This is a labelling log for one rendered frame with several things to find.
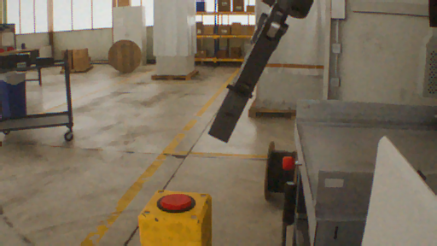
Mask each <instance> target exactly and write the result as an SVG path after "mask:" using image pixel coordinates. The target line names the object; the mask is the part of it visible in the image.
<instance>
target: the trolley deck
mask: <svg viewBox="0 0 437 246"><path fill-rule="evenodd" d="M384 136H387V137H388V138H389V139H390V141H391V142H392V143H393V145H394V146H395V147H396V148H397V149H398V150H399V151H400V153H401V154H402V155H403V157H405V159H406V160H407V161H408V162H409V163H410V164H411V166H413V168H414V169H415V171H418V169H420V170H421V172H429V171H430V172H437V130H426V129H409V128H398V129H391V128H372V127H351V126H310V125H296V123H295V119H294V141H295V146H296V150H297V156H298V160H299V161H302V166H300V173H301V177H302V187H303V191H304V196H305V201H306V212H307V218H308V221H309V222H308V225H309V230H310V234H311V236H310V239H311V242H312V246H362V241H363V235H364V229H365V223H366V220H367V216H368V214H361V213H357V214H350V213H345V214H339V213H332V214H329V213H318V212H316V213H315V209H314V206H313V202H312V199H316V194H317V189H318V170H320V169H329V170H343V171H347V170H357V171H369V170H371V171H375V170H376V157H377V150H378V143H379V142H380V139H382V137H384ZM324 186H334V187H338V186H343V179H325V183H324Z"/></svg>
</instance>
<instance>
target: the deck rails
mask: <svg viewBox="0 0 437 246"><path fill-rule="evenodd" d="M300 103H310V108H300ZM435 115H437V106H434V105H423V104H399V103H381V102H348V101H318V99H297V100H296V116H295V123H296V125H310V126H351V127H372V128H391V129H398V128H409V129H426V130H437V122H436V120H437V119H436V118H435V117H434V116H435ZM422 174H423V175H424V176H425V177H426V180H425V181H424V182H425V183H426V184H427V186H428V187H429V188H430V190H431V191H432V192H433V193H434V194H435V195H436V197H437V172H430V171H429V172H422ZM374 177H375V171H371V170H369V171H357V170H347V171H343V170H329V169H320V170H318V189H317V194H316V199H312V202H313V206H314V209H315V213H316V212H318V213H329V214H332V213H339V214H345V213H350V214H357V213H361V214H367V213H368V210H369V205H370V197H371V190H372V184H373V180H374ZM325 179H343V186H338V187H334V186H324V183H325Z"/></svg>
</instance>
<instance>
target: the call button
mask: <svg viewBox="0 0 437 246"><path fill-rule="evenodd" d="M191 203H192V201H191V199H190V198H189V197H188V196H186V195H184V194H171V195H169V196H166V197H165V198H164V199H162V200H161V206H162V207H163V208H167V209H171V210H178V209H183V208H187V207H188V206H189V205H190V204H191Z"/></svg>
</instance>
